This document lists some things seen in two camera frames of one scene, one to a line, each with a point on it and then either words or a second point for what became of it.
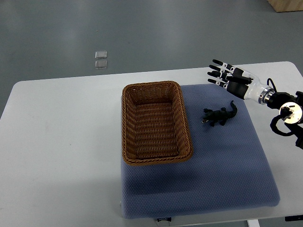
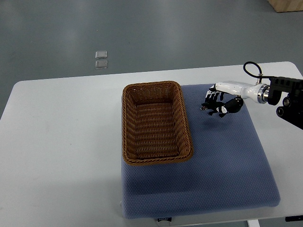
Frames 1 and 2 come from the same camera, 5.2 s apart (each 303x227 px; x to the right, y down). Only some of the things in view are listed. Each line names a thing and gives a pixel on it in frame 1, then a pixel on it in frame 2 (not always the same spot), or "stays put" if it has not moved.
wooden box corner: x=286 y=5 stays put
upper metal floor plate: x=100 y=55 stays put
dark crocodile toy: x=219 y=116 to x=212 y=106
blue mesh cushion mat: x=230 y=168 stays put
